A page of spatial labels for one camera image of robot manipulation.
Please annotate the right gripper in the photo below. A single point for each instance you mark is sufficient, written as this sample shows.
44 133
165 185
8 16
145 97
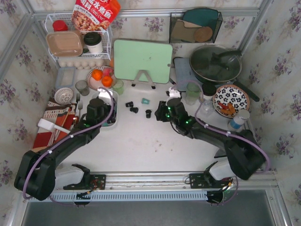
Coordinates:
161 112

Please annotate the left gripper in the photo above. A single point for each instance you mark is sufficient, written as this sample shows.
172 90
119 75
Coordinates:
112 115

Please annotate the white storage basket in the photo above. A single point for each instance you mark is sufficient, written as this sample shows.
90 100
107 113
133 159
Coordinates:
106 126

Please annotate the black coffee capsule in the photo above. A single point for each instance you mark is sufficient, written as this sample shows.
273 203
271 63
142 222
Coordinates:
134 109
148 113
129 104

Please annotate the teal coffee capsule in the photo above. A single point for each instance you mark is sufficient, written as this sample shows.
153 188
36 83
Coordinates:
145 101

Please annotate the blue grey cloth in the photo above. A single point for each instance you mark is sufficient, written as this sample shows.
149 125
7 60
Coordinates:
221 154

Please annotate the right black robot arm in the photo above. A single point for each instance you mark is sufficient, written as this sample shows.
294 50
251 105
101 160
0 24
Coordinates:
243 155

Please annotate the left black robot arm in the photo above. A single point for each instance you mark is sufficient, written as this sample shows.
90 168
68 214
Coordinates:
35 177

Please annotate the silver fork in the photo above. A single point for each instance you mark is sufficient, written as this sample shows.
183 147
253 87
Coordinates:
80 107

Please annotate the pink fruit plate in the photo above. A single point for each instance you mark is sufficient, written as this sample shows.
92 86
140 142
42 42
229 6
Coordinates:
107 71

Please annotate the dark fork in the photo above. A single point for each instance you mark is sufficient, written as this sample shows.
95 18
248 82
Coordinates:
77 99

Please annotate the green glass cup right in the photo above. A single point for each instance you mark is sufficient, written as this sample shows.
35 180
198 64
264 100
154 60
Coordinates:
193 92

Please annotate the green glass cup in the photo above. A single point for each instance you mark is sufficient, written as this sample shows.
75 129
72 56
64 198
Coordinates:
193 92
118 86

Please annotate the green glass cup left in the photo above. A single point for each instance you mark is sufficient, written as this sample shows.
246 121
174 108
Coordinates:
118 86

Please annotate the orange tangerine right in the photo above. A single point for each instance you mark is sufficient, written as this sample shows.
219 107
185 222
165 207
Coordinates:
107 81

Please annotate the orange tangerine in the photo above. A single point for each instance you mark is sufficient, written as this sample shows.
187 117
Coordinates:
97 74
107 81

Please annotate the grey glass cup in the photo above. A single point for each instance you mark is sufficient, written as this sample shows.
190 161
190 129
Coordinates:
82 87

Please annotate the orange tangerine left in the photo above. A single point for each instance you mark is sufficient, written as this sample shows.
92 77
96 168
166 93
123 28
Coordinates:
97 74

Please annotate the clear plastic bottle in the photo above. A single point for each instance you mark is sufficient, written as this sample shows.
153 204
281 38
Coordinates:
207 108

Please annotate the white lattice bowl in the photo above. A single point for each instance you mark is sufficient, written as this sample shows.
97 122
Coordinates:
63 96

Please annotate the black lidded jar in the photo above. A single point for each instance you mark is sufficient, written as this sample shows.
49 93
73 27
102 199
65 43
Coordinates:
209 90

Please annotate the egg carton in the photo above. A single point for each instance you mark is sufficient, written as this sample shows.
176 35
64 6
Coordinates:
81 64

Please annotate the clear blue-rimmed container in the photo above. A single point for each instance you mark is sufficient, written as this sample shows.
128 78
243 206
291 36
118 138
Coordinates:
65 77

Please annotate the metal cutting board stand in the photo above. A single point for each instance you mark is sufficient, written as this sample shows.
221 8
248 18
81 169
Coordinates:
143 76

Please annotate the floral patterned plate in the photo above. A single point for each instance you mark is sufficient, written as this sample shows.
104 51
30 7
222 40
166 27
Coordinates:
229 100

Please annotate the green cutting board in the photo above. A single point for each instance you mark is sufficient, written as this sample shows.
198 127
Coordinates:
131 56

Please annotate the white spatula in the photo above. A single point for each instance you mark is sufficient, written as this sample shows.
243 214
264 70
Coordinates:
50 126

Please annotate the white salt bottle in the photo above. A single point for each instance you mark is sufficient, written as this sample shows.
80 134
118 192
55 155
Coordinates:
238 120

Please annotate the black frying pan with lid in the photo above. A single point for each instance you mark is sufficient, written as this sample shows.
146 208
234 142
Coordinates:
219 65

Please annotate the white cup black lid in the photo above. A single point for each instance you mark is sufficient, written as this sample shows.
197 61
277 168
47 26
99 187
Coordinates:
93 40

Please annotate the beige food container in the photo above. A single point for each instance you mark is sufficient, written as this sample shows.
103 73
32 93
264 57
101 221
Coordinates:
65 43

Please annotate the cork round coaster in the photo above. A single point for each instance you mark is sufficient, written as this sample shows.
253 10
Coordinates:
203 34

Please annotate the black mesh organizer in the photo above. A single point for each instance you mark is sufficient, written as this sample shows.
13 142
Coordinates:
182 32

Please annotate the red lidded jar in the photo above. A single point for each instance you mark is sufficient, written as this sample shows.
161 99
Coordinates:
59 26

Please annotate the red snack bag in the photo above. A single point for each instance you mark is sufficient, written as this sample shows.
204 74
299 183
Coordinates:
94 15

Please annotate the teal plate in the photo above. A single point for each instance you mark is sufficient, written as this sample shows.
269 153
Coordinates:
205 17

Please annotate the white wire rack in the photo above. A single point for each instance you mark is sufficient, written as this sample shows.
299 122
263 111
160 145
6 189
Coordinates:
105 34

